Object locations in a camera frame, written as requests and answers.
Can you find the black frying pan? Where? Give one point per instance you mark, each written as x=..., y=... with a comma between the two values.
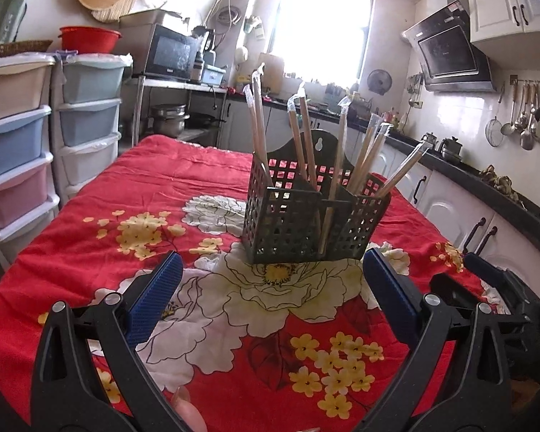
x=204, y=120

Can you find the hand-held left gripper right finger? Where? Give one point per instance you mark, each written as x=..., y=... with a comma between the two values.
x=389, y=297

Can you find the stacked steel pots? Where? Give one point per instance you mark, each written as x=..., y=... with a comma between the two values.
x=168, y=121

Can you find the teal knife block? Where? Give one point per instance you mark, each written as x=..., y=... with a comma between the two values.
x=333, y=98

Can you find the black microwave oven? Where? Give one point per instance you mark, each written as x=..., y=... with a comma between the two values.
x=171, y=54

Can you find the small wall fan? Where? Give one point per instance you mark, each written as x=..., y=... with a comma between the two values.
x=379, y=82

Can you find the dark green utensil basket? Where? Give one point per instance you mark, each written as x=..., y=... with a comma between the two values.
x=292, y=229

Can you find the metal shelf rack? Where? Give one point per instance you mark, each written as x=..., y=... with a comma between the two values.
x=175, y=84

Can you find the beige cutting board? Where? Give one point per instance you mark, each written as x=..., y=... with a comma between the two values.
x=271, y=72

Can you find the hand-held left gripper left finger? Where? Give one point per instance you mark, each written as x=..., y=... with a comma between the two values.
x=155, y=297

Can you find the steel kettle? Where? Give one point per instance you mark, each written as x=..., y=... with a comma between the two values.
x=429, y=140

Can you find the grey storage box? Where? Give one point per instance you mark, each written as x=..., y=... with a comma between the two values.
x=148, y=19

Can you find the black range hood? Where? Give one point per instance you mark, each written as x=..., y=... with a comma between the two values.
x=450, y=54

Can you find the brown wicker basket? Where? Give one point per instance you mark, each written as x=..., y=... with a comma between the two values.
x=20, y=48

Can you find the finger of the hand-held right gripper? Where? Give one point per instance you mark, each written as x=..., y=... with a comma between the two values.
x=450, y=290
x=481, y=266

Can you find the red plastic basin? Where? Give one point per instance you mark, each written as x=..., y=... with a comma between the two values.
x=90, y=40

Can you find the teal plastic bin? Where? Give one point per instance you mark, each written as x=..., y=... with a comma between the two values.
x=214, y=75

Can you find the teal plastic drawer tower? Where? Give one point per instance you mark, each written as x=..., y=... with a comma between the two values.
x=87, y=121

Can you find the row of hanging kitchen utensils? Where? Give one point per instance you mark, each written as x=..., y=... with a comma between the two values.
x=526, y=121

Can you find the bunch of chopsticks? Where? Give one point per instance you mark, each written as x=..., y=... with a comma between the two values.
x=308, y=144

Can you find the person's left hand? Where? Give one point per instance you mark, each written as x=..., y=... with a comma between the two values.
x=191, y=414

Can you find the red floral blanket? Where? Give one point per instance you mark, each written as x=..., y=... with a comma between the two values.
x=139, y=189

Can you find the brown dried plant bundle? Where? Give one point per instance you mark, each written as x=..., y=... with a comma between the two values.
x=499, y=182

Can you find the kitchen window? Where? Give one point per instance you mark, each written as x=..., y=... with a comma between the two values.
x=319, y=22

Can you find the beige blue pink drawer tower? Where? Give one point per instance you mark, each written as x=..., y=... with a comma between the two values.
x=13, y=144

